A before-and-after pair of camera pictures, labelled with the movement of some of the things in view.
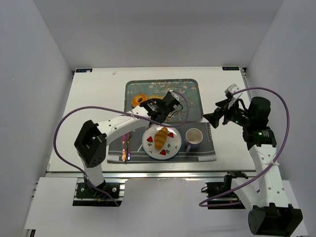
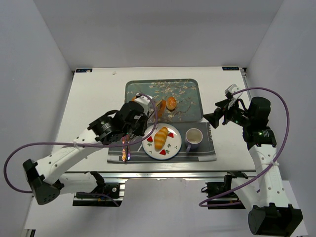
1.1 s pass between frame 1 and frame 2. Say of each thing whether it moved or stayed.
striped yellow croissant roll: stayed
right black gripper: stayed
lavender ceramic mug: stayed
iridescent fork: stayed
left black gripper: moved
